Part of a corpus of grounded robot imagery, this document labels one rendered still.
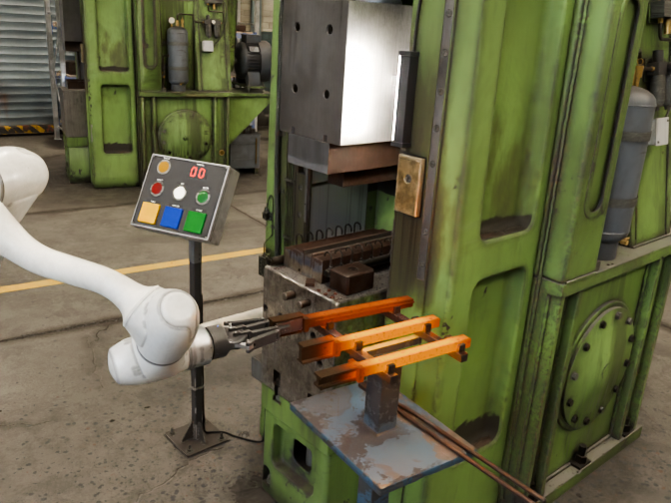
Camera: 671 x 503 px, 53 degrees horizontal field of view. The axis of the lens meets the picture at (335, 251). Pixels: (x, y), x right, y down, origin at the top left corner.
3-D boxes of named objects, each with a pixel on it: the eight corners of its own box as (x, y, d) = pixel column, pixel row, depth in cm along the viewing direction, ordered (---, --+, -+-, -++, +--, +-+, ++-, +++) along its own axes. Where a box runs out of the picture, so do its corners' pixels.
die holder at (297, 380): (329, 431, 214) (336, 303, 199) (260, 381, 240) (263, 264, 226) (442, 379, 249) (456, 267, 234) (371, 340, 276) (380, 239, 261)
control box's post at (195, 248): (195, 441, 281) (192, 193, 246) (191, 437, 284) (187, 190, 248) (203, 438, 284) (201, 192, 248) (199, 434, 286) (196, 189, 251)
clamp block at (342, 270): (346, 296, 204) (347, 276, 202) (329, 287, 210) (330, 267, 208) (374, 287, 212) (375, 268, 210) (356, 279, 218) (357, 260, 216)
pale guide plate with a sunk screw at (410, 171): (415, 218, 193) (420, 159, 188) (392, 210, 200) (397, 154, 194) (419, 217, 195) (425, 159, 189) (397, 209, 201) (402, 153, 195)
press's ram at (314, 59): (359, 151, 189) (370, 0, 176) (279, 130, 216) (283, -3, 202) (455, 141, 215) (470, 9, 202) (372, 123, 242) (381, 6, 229)
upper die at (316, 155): (327, 175, 201) (329, 143, 198) (287, 162, 215) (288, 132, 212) (420, 162, 228) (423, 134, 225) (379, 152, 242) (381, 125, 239)
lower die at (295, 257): (321, 283, 213) (323, 258, 210) (284, 264, 227) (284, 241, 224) (410, 259, 239) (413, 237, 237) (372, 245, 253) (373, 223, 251)
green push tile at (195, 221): (200, 234, 233) (206, 213, 235) (182, 230, 236) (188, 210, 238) (203, 235, 235) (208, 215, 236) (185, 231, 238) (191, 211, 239)
